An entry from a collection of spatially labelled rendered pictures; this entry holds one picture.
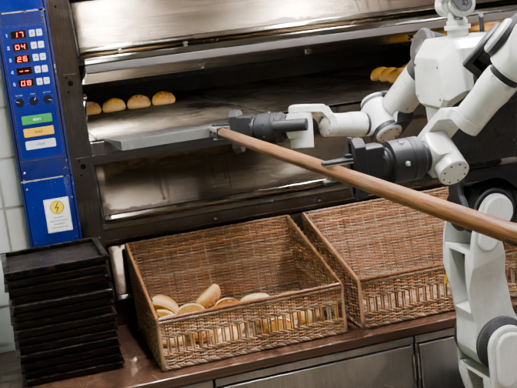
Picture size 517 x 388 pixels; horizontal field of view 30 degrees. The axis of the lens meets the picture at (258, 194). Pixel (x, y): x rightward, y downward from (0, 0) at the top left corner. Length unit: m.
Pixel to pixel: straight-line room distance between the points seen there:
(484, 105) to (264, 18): 1.33
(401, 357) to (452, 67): 0.95
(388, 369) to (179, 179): 0.89
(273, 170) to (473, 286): 0.96
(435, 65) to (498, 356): 0.74
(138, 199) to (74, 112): 0.34
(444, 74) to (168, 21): 1.06
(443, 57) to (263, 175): 1.03
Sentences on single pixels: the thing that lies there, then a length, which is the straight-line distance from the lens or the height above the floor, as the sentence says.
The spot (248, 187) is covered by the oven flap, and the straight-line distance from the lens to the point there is 3.15.
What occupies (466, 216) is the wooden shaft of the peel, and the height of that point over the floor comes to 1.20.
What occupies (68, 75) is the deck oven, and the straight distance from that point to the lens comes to 3.03.
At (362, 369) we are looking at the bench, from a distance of 2.83.
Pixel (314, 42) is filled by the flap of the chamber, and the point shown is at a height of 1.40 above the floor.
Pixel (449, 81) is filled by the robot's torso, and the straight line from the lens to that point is 2.32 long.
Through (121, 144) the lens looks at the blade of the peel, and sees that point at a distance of 2.76.
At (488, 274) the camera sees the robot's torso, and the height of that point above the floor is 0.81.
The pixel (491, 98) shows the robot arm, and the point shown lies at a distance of 1.94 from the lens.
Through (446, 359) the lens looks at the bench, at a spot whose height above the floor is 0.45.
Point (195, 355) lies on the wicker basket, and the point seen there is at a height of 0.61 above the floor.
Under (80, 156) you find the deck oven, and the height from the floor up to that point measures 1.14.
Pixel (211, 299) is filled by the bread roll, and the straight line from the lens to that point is 3.04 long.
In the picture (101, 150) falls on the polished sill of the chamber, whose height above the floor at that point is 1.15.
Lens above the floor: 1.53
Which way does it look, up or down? 11 degrees down
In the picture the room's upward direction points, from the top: 7 degrees counter-clockwise
